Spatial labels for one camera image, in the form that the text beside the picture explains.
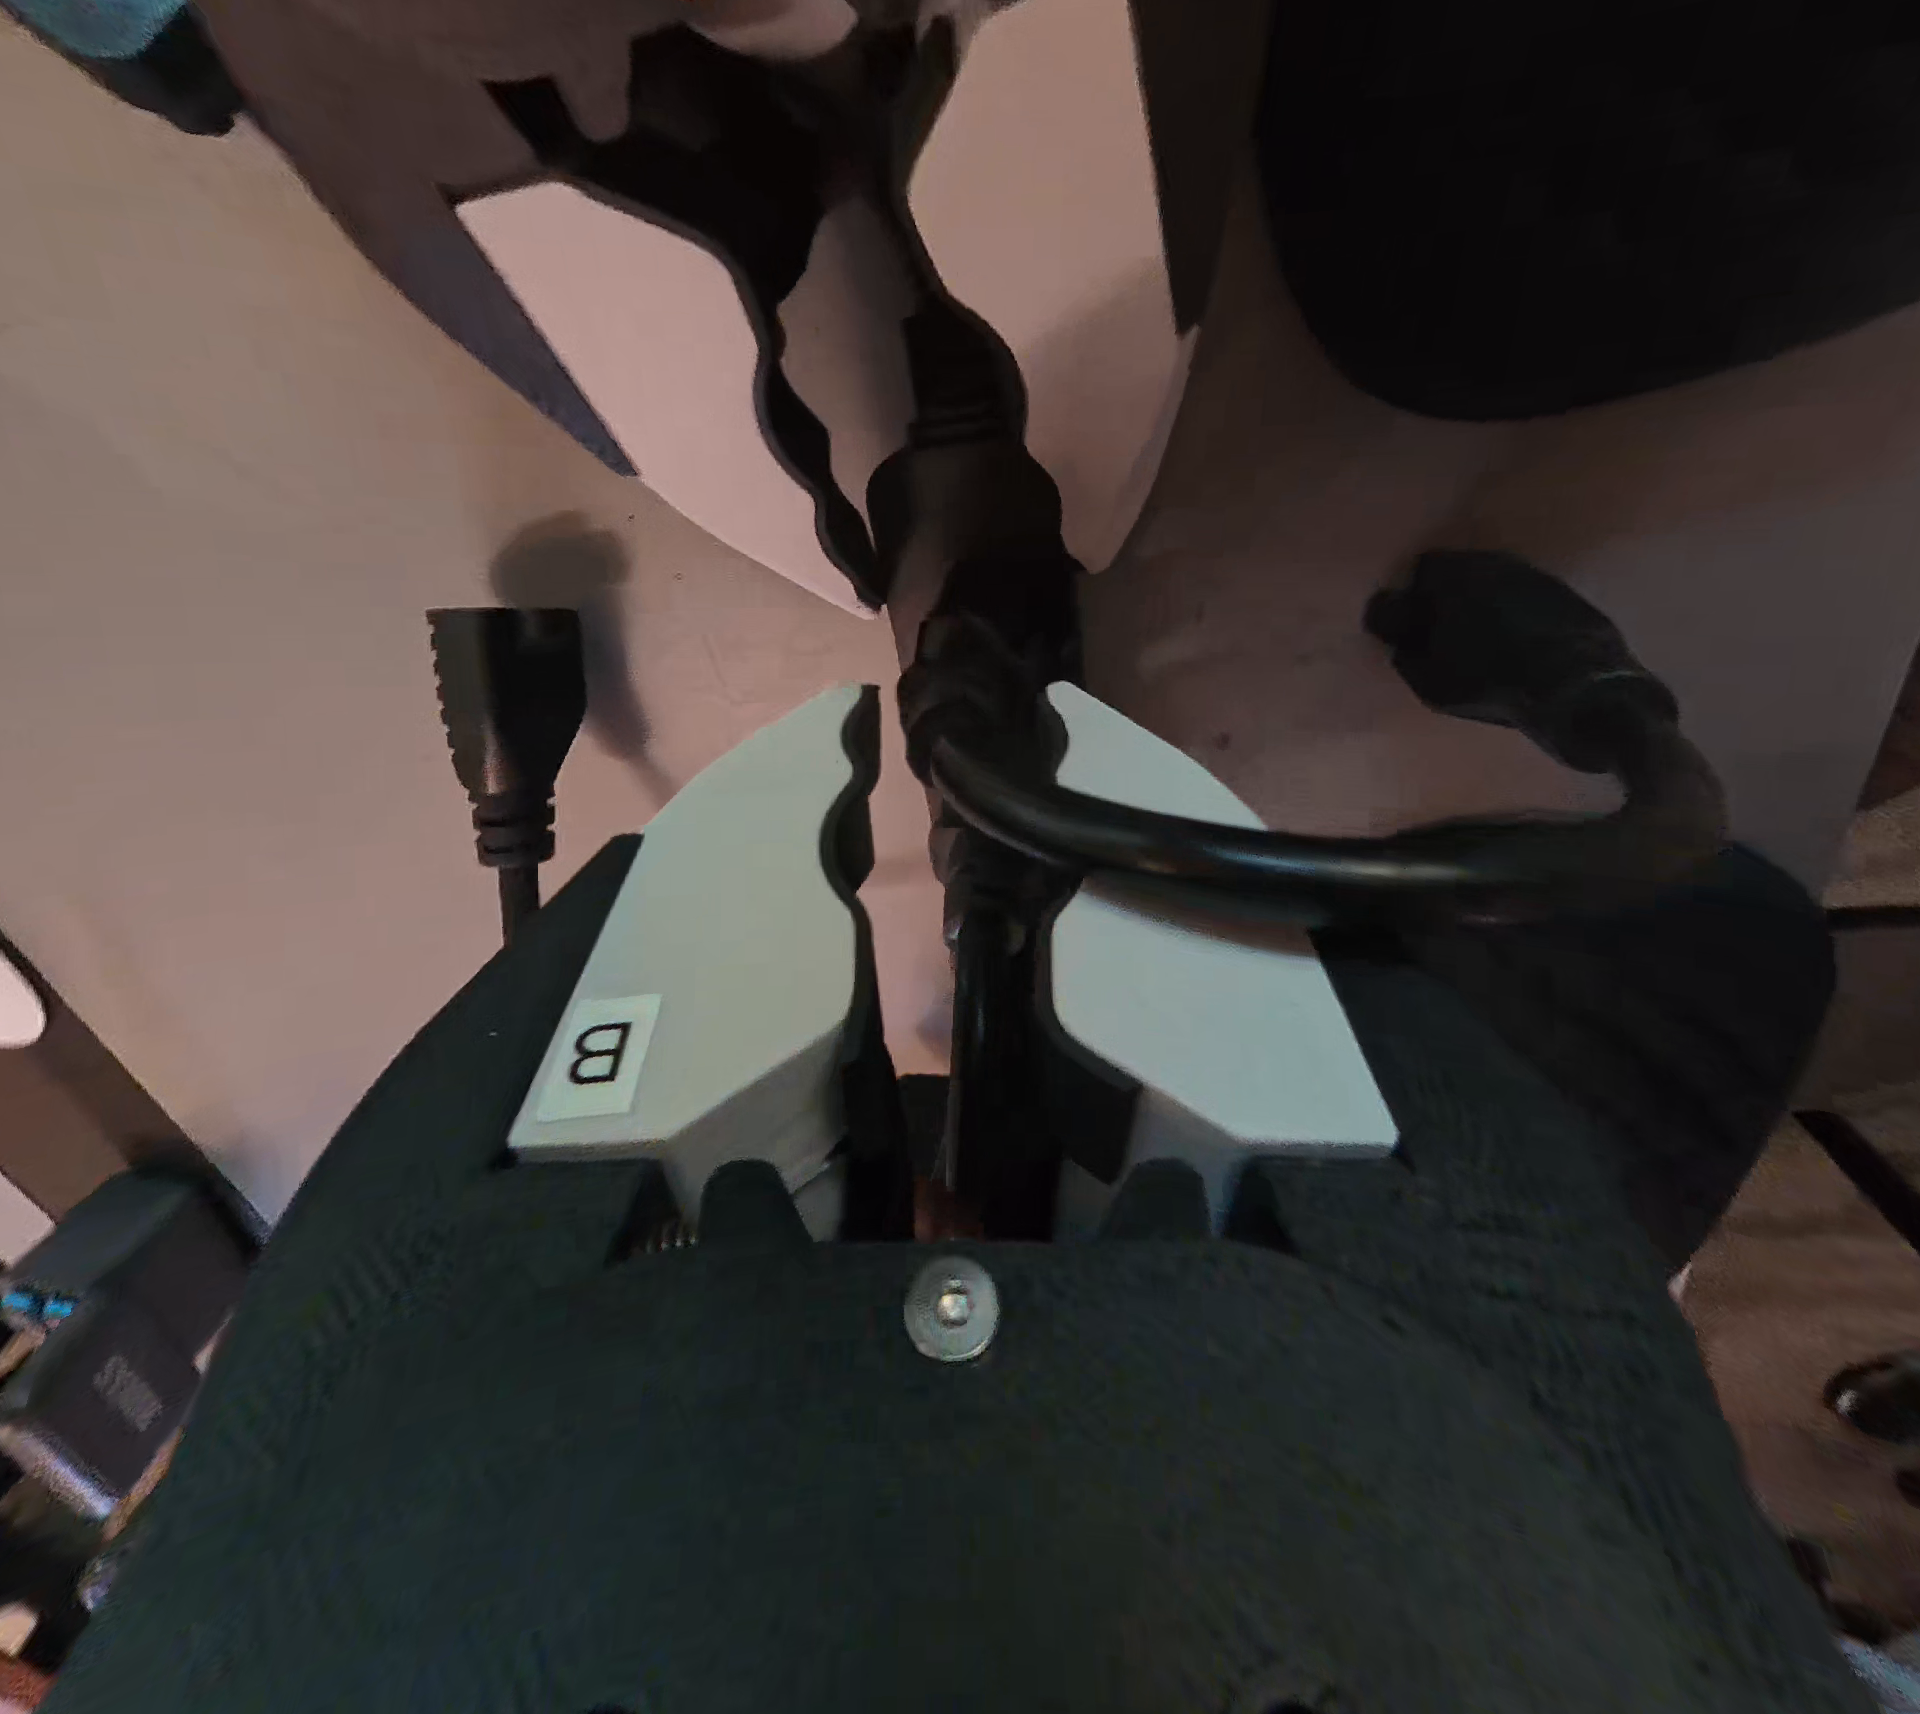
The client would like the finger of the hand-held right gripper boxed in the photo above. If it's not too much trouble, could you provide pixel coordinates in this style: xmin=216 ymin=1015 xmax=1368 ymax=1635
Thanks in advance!
xmin=897 ymin=0 xmax=1251 ymax=580
xmin=435 ymin=171 xmax=890 ymax=615

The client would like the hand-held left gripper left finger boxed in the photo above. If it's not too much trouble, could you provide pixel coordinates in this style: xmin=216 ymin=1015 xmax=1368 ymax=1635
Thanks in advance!
xmin=507 ymin=678 xmax=888 ymax=1198

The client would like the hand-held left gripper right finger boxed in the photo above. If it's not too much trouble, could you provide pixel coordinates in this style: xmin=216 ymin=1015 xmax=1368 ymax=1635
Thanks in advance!
xmin=1032 ymin=678 xmax=1408 ymax=1227

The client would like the black quilted bag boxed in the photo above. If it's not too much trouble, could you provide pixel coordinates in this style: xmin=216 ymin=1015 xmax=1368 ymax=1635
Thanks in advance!
xmin=1257 ymin=0 xmax=1920 ymax=424

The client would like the dark grey device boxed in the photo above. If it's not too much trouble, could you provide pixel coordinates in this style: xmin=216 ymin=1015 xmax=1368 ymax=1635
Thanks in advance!
xmin=0 ymin=1166 xmax=261 ymax=1536

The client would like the black power cable with connector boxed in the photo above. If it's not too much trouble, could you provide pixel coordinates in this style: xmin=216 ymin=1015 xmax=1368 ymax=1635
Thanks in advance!
xmin=897 ymin=548 xmax=1730 ymax=939
xmin=425 ymin=603 xmax=590 ymax=943

